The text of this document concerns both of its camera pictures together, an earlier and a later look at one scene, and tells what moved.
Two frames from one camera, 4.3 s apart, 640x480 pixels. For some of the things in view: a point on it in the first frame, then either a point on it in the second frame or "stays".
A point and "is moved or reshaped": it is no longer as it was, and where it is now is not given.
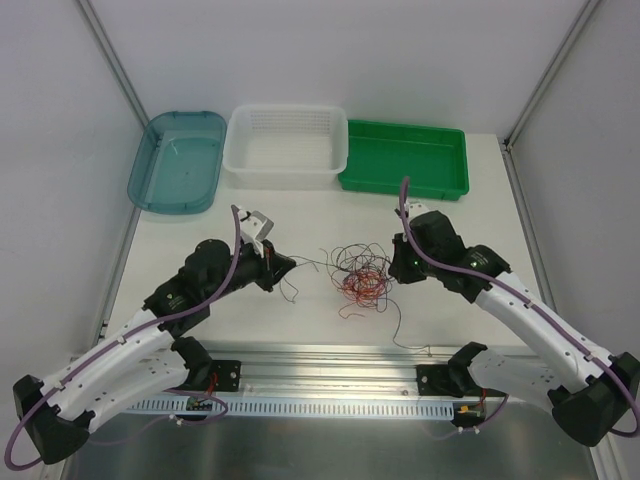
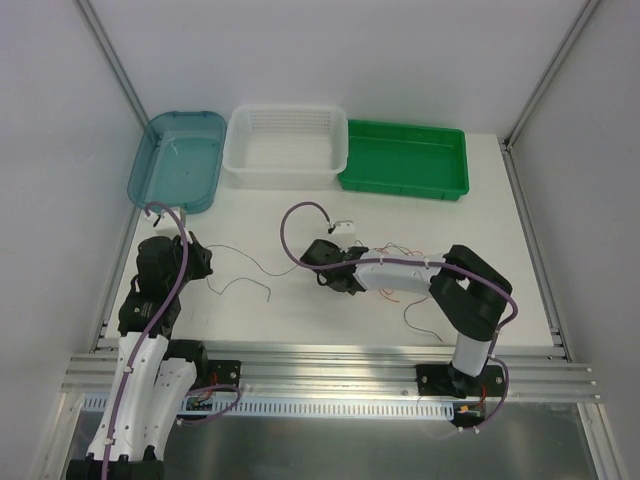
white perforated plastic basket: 286,147 stays
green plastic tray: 433,158 stays
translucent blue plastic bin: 177,164 stays
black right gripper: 400,267 → 315,255
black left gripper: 270,265 → 198,255
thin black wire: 302,263 is moved or reshaped
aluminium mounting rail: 325,371 stays
